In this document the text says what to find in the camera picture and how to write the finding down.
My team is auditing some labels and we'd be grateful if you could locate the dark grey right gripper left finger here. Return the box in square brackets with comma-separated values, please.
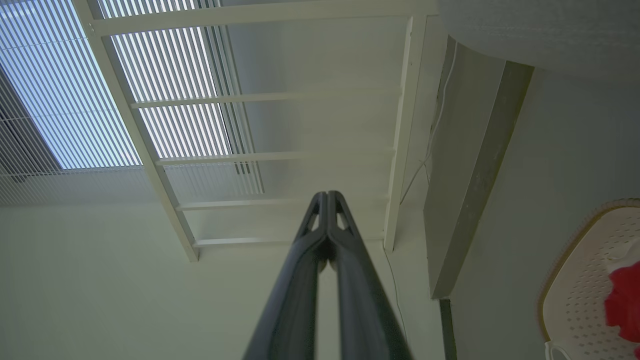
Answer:
[242, 191, 329, 360]

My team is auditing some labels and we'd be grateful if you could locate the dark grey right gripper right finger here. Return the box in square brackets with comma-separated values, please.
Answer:
[327, 190, 414, 360]

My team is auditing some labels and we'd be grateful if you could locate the cream perforated laundry basket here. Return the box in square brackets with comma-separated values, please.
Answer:
[538, 198, 640, 360]

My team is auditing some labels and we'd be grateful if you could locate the black baseboard strip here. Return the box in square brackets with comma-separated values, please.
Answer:
[439, 298, 459, 360]

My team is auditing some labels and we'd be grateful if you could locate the red garment with white stripes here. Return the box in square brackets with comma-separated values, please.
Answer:
[603, 262, 640, 344]

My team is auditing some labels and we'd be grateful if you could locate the white wooden railing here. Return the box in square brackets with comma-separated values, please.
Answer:
[72, 0, 441, 263]

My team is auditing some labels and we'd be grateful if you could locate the white slatted window blind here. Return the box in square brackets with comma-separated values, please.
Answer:
[0, 0, 266, 207]

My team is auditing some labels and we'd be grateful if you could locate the grey fabric sofa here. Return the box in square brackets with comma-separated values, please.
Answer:
[438, 0, 640, 83]

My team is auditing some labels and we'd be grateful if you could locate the thin light grey cable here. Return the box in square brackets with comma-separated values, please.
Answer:
[381, 42, 459, 342]

